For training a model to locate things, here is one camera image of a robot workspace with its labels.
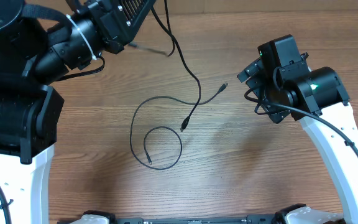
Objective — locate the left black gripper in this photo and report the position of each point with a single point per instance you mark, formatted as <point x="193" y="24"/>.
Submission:
<point x="115" y="35"/>

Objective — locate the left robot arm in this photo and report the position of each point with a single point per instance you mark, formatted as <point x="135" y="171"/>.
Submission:
<point x="40" y="46"/>

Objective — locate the black base frame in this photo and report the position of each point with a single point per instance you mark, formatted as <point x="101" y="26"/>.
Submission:
<point x="197" y="219"/>

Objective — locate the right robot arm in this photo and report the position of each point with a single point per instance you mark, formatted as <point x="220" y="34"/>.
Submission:
<point x="281" y="84"/>

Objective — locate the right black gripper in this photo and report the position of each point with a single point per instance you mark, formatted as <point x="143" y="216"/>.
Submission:
<point x="255" y="75"/>

